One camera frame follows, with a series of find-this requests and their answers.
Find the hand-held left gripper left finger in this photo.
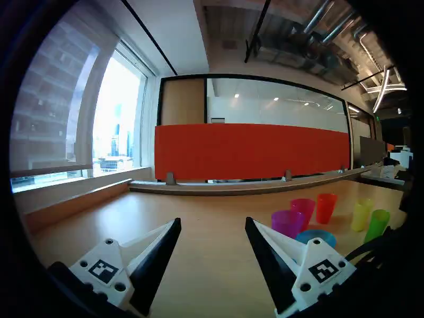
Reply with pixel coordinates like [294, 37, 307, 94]
[48, 217, 182, 316]

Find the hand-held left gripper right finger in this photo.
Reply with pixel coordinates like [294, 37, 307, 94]
[245, 217, 357, 315]

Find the blue plastic cup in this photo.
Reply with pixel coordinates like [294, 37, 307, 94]
[295, 229, 337, 251]

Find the purple plastic cup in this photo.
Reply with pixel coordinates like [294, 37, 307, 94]
[271, 210, 306, 240]

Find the pink plastic cup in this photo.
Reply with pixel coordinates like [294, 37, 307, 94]
[290, 198, 316, 231]

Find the red plastic cup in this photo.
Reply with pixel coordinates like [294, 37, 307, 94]
[315, 193, 339, 224]

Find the yellow plastic cup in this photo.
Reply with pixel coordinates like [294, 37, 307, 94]
[352, 198, 374, 233]

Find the green plastic cup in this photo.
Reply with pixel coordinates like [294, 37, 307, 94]
[364, 209, 391, 244]

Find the red desk screen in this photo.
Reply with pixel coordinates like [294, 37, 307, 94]
[154, 123, 351, 188]

